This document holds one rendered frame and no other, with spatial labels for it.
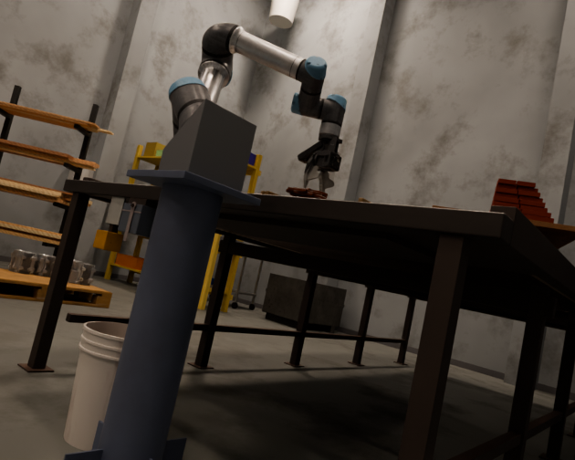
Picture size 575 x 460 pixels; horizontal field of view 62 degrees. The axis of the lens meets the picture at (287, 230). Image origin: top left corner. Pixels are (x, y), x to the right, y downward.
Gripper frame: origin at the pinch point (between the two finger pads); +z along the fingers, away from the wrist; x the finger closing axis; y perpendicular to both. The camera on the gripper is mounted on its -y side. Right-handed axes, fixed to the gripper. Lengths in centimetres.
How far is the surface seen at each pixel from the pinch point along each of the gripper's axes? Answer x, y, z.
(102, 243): -27, -83, 35
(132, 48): 247, -642, -281
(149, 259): -58, -2, 35
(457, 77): 529, -196, -320
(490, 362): 528, -76, 82
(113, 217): -24, -84, 24
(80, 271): 112, -359, 73
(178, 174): -64, 9, 14
